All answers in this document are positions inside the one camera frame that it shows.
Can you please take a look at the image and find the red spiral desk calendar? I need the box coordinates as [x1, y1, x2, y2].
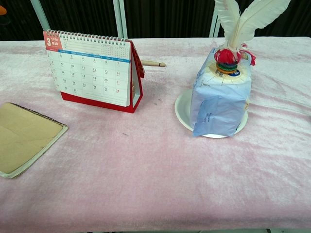
[43, 29, 146, 114]

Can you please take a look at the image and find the white round plate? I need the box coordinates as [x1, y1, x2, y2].
[174, 88, 249, 139]

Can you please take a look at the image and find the pink velvet tablecloth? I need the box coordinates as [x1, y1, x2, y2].
[0, 36, 311, 233]

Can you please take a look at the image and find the light blue tissue pack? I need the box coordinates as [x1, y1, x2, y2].
[190, 47, 253, 138]

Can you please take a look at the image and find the white feather shuttlecock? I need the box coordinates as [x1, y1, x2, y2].
[213, 0, 292, 75]

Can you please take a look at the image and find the black curtain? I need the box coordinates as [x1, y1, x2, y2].
[0, 0, 311, 41]

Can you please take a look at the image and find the brown spiral notebook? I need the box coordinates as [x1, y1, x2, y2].
[0, 102, 69, 179]

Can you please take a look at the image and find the white frame post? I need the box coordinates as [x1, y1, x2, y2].
[30, 0, 51, 32]
[113, 0, 129, 39]
[208, 0, 223, 38]

